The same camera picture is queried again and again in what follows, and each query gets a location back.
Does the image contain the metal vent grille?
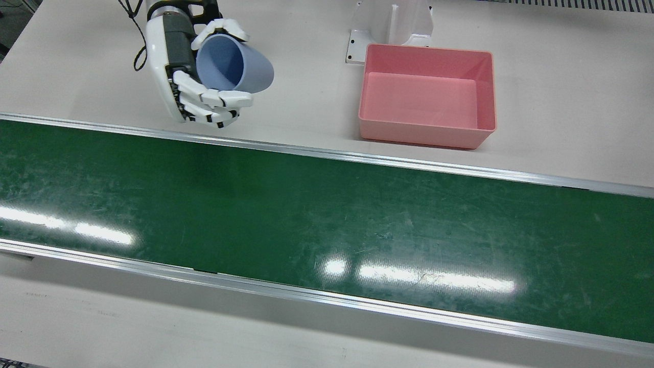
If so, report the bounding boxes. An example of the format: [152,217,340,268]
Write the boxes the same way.
[485,0,654,14]

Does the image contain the white metal mount bracket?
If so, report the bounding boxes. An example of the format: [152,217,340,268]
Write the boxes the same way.
[345,0,434,65]

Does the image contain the light blue plastic cup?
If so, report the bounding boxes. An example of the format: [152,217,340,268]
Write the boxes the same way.
[196,33,275,94]

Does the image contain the black braided cable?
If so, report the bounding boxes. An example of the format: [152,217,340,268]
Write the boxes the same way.
[119,0,149,72]

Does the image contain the pink plastic box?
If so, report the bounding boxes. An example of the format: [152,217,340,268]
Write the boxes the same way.
[358,43,497,150]

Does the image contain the aluminium conveyor side rail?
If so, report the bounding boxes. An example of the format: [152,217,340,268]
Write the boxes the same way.
[0,239,654,357]
[0,112,654,199]

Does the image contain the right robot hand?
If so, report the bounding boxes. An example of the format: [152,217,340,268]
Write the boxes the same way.
[145,13,254,129]

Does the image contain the green conveyor belt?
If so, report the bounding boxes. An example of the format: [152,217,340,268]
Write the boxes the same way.
[0,120,654,344]

